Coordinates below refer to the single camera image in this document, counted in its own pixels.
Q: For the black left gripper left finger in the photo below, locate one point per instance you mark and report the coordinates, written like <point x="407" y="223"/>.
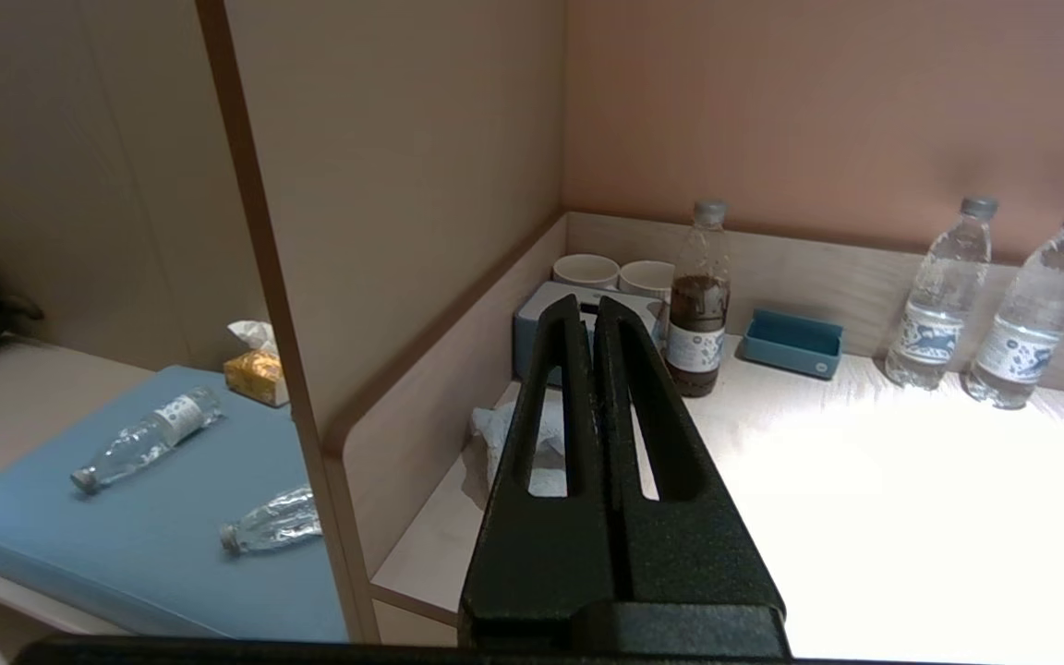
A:
<point x="541" y="573"/>

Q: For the light grey-white cleaning cloth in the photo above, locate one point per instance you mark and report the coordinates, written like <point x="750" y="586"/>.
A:
<point x="495" y="434"/>

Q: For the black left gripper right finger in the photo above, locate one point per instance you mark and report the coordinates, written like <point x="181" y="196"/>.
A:
<point x="680" y="573"/>

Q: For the dark drink bottle blue-print label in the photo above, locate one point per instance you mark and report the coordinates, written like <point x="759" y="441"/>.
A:
<point x="698" y="323"/>

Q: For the clear water bottle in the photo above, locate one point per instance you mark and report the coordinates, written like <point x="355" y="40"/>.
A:
<point x="938" y="314"/>
<point x="1026" y="342"/>

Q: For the empty clear bottle white label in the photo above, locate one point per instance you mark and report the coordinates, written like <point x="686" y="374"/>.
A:
<point x="149" y="439"/>

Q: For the blue seat cushion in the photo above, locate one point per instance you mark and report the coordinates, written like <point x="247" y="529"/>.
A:
<point x="153" y="554"/>

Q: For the blue-grey tissue box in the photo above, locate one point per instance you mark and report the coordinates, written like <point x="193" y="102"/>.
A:
<point x="527" y="332"/>

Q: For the crushed empty clear bottle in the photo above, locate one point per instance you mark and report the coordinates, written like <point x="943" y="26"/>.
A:
<point x="273" y="522"/>

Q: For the yellow tissue pack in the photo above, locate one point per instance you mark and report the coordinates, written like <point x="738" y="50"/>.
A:
<point x="257" y="374"/>

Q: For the small blue plastic tray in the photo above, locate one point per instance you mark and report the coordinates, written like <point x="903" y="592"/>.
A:
<point x="791" y="346"/>

